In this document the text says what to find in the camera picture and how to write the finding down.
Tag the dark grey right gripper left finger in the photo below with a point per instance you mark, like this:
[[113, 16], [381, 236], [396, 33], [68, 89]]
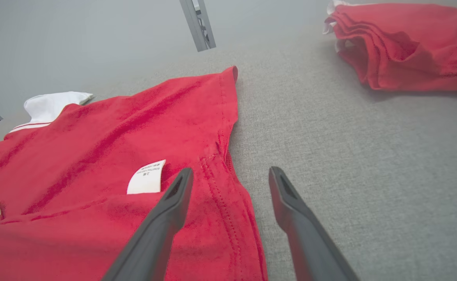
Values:
[[154, 238]]

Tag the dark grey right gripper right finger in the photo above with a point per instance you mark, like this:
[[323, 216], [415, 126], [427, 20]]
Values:
[[306, 242]]

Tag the red shirt with white sleeves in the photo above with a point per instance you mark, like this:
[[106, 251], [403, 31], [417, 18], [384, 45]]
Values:
[[95, 156]]

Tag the red shirt with chest print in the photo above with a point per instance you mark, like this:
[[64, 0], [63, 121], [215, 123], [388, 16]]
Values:
[[408, 47]]

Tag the grey metal wall post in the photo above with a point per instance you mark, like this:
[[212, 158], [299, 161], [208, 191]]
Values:
[[199, 27]]

